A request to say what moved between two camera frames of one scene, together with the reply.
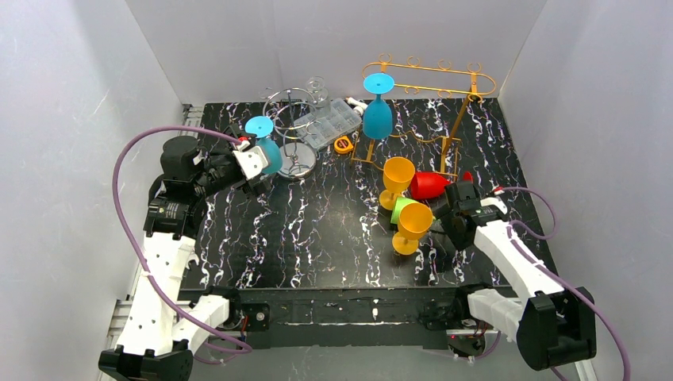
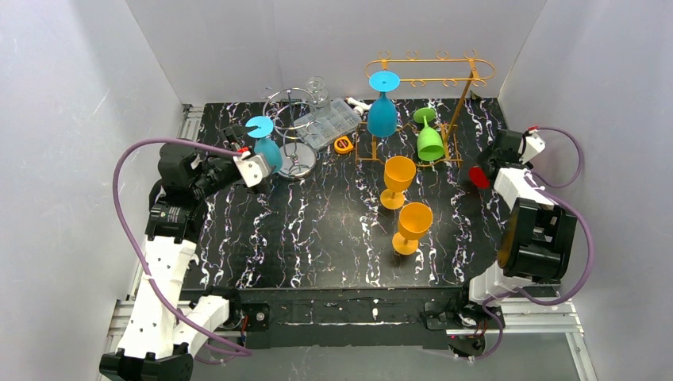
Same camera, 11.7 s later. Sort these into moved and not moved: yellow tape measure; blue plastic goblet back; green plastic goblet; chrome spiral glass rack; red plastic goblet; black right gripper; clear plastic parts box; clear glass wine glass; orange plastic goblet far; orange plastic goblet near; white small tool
Moved: blue plastic goblet back; black right gripper; green plastic goblet; red plastic goblet
Not moved: chrome spiral glass rack; yellow tape measure; white small tool; clear plastic parts box; clear glass wine glass; orange plastic goblet far; orange plastic goblet near
